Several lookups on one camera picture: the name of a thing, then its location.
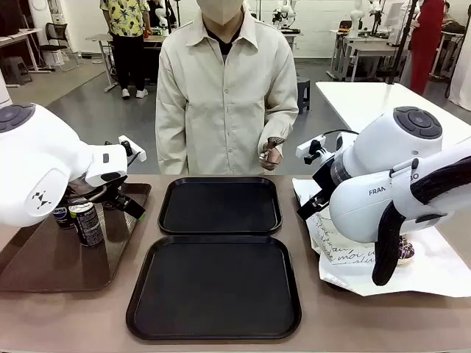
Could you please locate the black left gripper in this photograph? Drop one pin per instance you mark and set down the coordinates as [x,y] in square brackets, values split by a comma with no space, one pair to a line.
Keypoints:
[110,196]

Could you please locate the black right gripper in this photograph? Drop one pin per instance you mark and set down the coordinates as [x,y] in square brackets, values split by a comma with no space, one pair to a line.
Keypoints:
[324,176]

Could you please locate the black text-printed can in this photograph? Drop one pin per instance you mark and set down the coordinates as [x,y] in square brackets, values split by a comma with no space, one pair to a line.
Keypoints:
[88,228]

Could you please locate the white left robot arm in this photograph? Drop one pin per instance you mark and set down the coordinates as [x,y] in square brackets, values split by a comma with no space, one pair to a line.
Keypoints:
[37,162]

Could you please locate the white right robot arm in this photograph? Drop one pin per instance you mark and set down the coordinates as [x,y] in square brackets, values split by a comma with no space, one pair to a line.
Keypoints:
[368,206]

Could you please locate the person's left forearm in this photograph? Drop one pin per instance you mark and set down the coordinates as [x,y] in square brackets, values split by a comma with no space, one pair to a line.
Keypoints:
[283,121]

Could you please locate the person's right forearm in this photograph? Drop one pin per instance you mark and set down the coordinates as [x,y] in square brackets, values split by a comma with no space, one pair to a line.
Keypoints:
[171,147]

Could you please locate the person's left hand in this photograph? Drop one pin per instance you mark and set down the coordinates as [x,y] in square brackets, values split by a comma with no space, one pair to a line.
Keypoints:
[272,158]

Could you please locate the black Pepsi logo can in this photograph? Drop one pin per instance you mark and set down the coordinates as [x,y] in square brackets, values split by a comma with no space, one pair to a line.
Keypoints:
[60,217]

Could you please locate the brown plastic tray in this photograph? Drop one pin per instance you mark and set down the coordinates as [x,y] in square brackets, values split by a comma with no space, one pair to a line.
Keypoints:
[73,264]

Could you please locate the black plastic tray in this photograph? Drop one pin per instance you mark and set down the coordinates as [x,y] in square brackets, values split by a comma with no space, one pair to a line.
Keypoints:
[221,209]
[202,287]

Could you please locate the chocolate sprinkled donut on paper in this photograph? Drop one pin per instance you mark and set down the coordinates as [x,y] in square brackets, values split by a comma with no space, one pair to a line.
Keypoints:
[406,252]

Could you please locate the dark small stool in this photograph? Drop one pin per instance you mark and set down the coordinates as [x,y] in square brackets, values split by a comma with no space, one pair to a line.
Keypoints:
[303,95]

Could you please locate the large white table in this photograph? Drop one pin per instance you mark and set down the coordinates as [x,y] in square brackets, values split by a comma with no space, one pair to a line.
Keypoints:
[368,99]

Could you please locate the white paper sheet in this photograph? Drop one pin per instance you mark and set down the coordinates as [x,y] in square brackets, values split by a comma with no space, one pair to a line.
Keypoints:
[423,272]

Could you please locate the person in beige shirt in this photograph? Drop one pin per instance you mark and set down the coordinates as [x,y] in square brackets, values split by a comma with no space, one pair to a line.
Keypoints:
[221,110]

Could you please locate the white background workbench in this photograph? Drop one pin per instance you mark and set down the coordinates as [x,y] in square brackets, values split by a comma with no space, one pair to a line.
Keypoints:
[368,49]

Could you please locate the grey background desk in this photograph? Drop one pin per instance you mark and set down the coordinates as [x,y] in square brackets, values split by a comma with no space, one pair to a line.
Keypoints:
[101,38]

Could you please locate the grey plastic stool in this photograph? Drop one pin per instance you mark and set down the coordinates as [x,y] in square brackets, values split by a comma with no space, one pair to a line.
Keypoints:
[16,68]

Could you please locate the black stand pole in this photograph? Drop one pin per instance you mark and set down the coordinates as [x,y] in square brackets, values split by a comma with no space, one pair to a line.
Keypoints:
[403,44]

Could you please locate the person in yellow shirt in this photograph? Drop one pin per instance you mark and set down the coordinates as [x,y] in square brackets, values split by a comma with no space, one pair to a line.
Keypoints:
[125,18]

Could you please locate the black office chair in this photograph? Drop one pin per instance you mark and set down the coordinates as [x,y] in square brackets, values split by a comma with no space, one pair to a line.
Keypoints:
[55,31]

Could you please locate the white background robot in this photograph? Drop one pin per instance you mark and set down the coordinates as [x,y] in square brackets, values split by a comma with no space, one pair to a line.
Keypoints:
[285,14]
[355,18]

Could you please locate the white background desk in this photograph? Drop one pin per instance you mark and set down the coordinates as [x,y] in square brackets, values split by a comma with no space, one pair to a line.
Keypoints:
[18,35]

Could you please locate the person in red dress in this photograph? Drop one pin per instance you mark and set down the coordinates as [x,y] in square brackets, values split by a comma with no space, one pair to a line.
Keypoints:
[427,36]

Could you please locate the beige face mask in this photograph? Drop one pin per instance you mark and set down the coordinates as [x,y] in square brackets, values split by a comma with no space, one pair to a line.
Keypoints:
[221,11]

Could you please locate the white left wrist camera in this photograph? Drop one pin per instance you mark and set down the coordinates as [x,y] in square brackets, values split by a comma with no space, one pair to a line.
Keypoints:
[130,145]

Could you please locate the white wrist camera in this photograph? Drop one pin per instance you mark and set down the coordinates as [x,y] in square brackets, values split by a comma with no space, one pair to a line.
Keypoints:
[130,145]
[309,147]

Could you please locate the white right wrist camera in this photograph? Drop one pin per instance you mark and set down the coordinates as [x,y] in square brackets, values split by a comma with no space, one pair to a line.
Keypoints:
[309,147]

